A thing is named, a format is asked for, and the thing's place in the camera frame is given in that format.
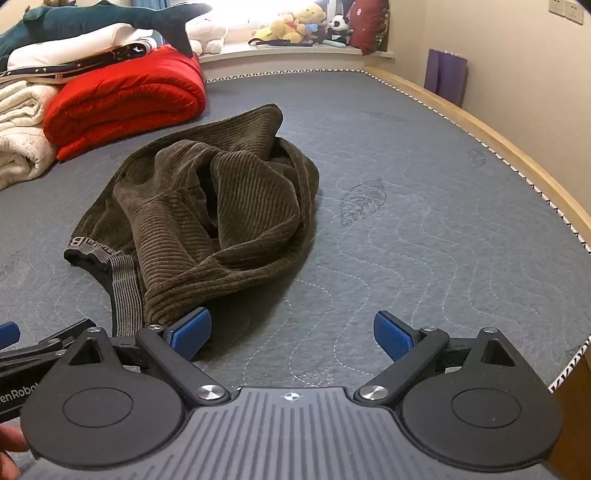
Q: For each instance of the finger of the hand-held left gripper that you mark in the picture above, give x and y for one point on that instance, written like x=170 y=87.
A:
x=41 y=348
x=8 y=336

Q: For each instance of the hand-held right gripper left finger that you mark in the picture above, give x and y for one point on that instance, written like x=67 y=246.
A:
x=191 y=330

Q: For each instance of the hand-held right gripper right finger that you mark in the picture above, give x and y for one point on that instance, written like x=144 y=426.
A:
x=392 y=334

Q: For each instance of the person's left hand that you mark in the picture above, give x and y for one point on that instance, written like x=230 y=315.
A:
x=11 y=441

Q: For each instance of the grey quilted mattress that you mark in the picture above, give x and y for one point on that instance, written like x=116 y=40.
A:
x=415 y=230

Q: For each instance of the cream fluffy folded blanket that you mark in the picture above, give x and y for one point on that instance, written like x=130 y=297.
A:
x=21 y=138

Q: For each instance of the red folded blanket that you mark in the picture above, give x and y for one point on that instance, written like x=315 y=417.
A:
x=124 y=99

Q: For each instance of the purple paper bag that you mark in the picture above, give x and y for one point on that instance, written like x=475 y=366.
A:
x=445 y=76

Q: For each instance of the white window ledge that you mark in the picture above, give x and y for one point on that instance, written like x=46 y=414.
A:
x=286 y=57

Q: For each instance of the white bear plush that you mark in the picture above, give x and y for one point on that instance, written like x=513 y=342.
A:
x=207 y=33

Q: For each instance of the white and navy folded bedding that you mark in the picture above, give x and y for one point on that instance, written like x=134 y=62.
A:
x=78 y=44

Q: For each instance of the small yellow plush toy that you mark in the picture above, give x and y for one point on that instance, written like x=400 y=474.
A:
x=262 y=33

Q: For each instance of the dark red cushion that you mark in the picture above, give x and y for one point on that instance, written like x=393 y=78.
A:
x=369 y=25

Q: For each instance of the small blue plush toy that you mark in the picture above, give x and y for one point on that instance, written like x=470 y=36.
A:
x=317 y=32

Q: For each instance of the panda plush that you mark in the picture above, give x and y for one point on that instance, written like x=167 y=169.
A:
x=340 y=25

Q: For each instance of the yellow bear plush red shirt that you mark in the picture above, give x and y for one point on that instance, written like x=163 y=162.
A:
x=286 y=27

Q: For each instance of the blue curtain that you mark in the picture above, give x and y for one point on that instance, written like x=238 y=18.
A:
x=154 y=3

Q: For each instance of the teal shark plush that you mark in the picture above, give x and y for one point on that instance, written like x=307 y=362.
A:
x=87 y=16

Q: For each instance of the small brown plush toy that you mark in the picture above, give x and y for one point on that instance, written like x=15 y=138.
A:
x=57 y=2

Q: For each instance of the wooden bed frame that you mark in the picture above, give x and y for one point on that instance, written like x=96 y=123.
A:
x=485 y=127

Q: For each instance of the wall socket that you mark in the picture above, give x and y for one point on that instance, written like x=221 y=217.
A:
x=555 y=7
x=575 y=12

